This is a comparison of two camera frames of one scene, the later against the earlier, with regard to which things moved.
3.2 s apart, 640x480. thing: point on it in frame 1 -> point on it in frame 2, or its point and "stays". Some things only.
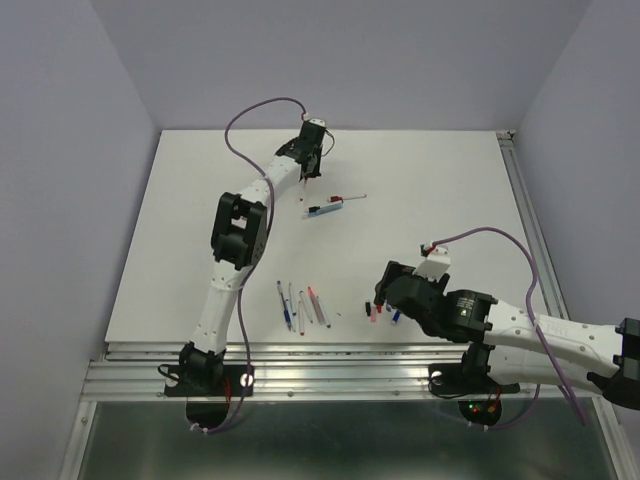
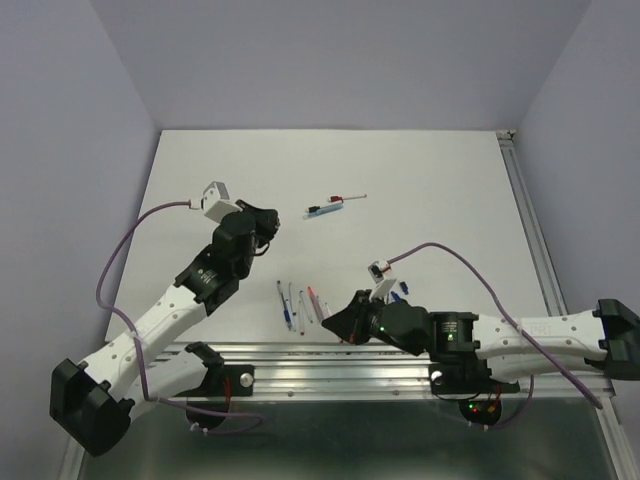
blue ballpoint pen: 286,313 stays
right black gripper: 394,269 -> 349,323
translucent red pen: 316,305 stays
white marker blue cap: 291,298 stays
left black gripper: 314,172 -> 266,221
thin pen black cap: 325,317 stays
